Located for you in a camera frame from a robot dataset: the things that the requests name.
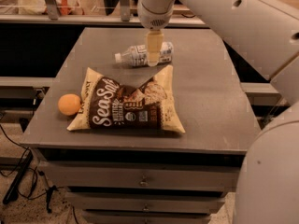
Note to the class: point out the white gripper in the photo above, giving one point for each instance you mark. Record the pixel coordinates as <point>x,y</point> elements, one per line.
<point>154,19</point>

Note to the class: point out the clear plastic water bottle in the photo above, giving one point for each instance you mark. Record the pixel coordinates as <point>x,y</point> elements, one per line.
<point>136,56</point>

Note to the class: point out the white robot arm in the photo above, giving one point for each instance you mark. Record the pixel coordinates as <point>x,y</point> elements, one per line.
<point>264,33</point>

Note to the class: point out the brown sea salt chip bag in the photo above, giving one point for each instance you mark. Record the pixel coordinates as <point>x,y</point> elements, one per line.
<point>108,104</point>

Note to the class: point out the grey drawer cabinet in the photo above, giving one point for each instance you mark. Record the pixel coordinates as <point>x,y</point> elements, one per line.
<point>148,145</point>

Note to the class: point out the orange fruit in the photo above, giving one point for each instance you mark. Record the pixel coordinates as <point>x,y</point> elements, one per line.
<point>69,104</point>

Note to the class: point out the orange white bag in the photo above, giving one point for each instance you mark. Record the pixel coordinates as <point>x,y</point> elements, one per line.
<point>39,7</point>

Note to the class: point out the top drawer knob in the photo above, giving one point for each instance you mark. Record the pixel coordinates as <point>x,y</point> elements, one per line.
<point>143,182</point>

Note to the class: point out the drawer knob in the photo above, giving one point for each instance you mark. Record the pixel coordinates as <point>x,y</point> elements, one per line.
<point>143,182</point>
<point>145,208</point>

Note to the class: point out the middle drawer knob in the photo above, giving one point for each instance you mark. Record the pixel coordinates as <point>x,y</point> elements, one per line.
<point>145,208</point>

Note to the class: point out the metal shelf rail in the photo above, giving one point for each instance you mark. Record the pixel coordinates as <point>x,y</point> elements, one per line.
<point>99,21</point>

